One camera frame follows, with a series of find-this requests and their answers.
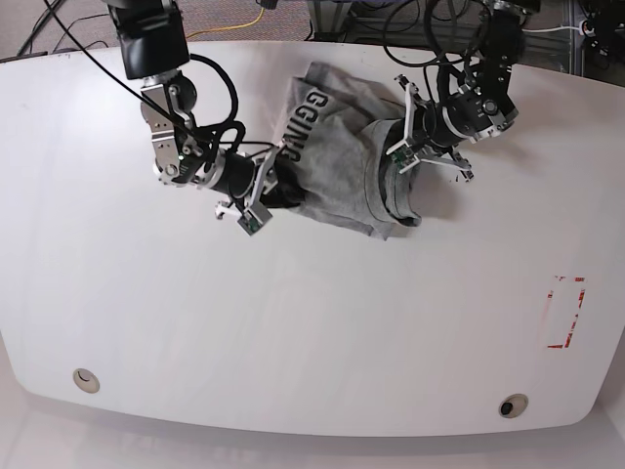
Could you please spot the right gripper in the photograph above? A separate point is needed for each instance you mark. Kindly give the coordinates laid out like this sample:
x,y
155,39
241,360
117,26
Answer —
x,y
250,180

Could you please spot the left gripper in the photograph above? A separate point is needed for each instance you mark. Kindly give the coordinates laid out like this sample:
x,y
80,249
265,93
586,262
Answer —
x,y
419,125

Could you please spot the grey Hugging Face t-shirt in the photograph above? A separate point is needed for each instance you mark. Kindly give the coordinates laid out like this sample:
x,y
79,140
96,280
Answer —
x,y
336,134

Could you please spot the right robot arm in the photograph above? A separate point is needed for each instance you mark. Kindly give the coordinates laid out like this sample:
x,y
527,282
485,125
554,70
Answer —
x,y
154,48

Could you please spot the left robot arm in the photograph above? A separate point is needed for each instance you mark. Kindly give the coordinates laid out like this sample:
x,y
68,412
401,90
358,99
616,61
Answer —
x,y
473,103

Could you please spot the red tape rectangle marking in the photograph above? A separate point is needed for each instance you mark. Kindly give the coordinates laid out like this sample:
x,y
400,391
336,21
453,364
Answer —
x,y
562,310

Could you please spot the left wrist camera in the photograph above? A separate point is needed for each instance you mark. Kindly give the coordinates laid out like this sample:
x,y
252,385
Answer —
x,y
404,158

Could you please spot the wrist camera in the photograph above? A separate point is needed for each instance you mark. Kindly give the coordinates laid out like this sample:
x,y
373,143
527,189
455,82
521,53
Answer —
x,y
254,218
404,158

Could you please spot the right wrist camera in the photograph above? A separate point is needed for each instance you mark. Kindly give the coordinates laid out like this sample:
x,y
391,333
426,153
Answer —
x,y
254,218

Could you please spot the aluminium frame rail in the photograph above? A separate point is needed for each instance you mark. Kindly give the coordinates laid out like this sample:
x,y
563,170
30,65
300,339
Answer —
x,y
458,29

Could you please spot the left table cable grommet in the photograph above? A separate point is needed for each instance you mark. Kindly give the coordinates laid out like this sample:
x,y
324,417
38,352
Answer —
x,y
86,381

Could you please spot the table cable grommet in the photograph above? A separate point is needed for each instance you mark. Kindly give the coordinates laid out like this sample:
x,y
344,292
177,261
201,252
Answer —
x,y
513,406
86,381

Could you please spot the right table cable grommet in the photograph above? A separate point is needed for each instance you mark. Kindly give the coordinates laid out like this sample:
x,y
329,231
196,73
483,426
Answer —
x,y
513,406

